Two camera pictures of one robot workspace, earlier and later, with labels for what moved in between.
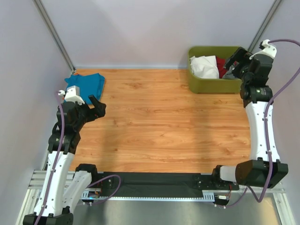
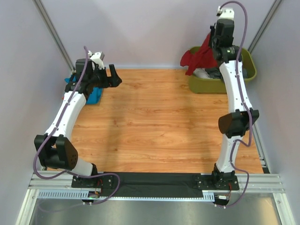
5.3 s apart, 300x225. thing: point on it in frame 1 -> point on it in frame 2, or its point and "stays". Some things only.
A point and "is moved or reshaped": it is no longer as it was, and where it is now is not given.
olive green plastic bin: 212,86 stays
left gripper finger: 100,108 -> 115,79
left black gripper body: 83,112 -> 99,78
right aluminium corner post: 264,26 stays
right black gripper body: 242,57 -> 212,41
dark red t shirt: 221,66 is moved or reshaped
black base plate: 160,184 stays
